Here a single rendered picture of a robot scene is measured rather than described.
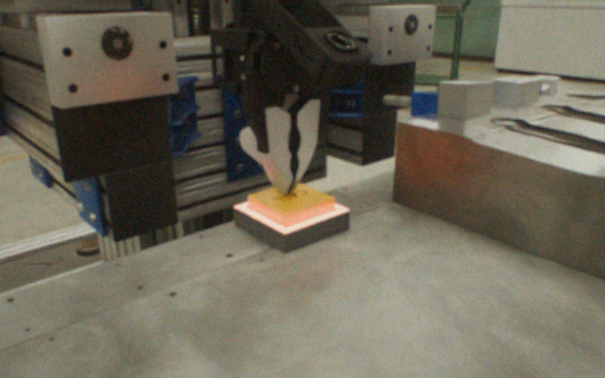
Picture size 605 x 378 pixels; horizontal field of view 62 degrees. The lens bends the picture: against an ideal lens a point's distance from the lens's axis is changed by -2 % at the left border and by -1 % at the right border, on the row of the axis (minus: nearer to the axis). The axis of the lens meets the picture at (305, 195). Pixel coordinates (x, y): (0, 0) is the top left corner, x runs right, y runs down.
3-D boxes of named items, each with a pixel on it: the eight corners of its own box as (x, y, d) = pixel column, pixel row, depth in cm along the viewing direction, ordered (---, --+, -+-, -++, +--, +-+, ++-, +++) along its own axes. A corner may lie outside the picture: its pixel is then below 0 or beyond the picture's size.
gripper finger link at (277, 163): (257, 181, 52) (254, 90, 49) (294, 197, 48) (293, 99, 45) (232, 188, 51) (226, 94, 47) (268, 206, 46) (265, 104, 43)
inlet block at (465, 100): (371, 122, 63) (373, 78, 62) (397, 119, 66) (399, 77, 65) (464, 135, 54) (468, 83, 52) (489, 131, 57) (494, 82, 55)
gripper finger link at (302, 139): (281, 174, 54) (280, 87, 51) (319, 189, 50) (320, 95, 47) (257, 181, 52) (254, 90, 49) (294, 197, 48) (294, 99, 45)
